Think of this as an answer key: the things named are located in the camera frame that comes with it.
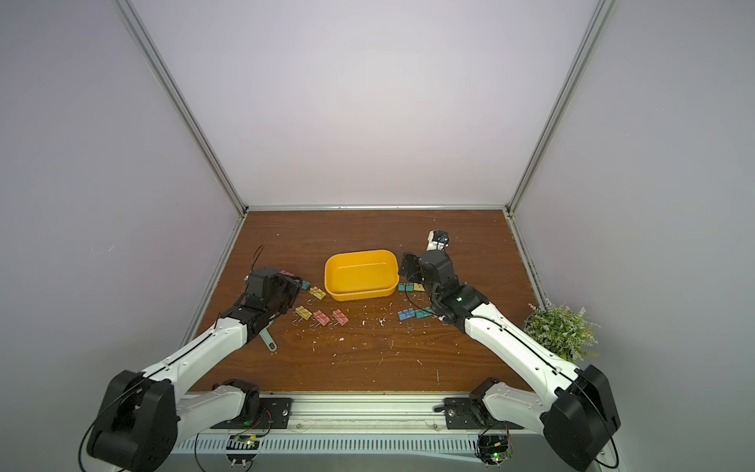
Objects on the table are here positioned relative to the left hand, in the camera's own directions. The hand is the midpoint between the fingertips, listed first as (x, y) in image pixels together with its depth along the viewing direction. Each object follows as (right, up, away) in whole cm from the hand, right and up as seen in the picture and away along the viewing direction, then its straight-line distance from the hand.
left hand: (306, 277), depth 87 cm
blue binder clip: (+31, -11, +1) cm, 33 cm away
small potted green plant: (+68, -10, -19) cm, 72 cm away
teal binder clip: (+32, -5, +8) cm, 33 cm away
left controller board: (-12, -40, -16) cm, 45 cm away
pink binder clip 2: (+10, -12, +1) cm, 16 cm away
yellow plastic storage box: (+16, -1, +13) cm, 20 cm away
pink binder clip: (+4, -13, +1) cm, 13 cm away
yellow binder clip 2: (+35, -5, +8) cm, 36 cm away
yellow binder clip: (-2, -11, +3) cm, 12 cm away
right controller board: (+50, -38, -19) cm, 66 cm away
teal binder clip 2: (+36, -11, +1) cm, 37 cm away
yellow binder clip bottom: (+2, -6, +7) cm, 9 cm away
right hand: (+33, +9, -9) cm, 35 cm away
